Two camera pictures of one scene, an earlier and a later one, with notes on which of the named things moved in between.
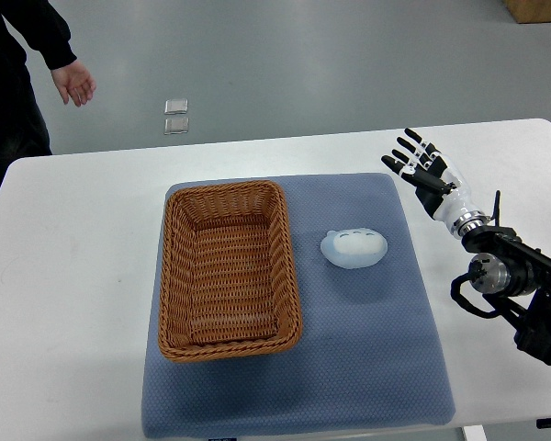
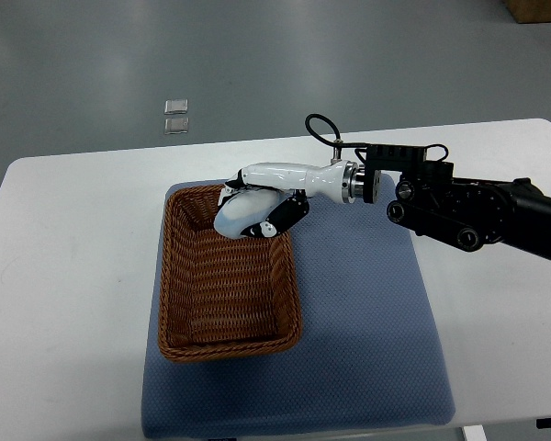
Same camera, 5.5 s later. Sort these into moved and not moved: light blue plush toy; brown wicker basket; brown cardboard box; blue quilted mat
Moved: light blue plush toy
Not moved: brown wicker basket; blue quilted mat; brown cardboard box
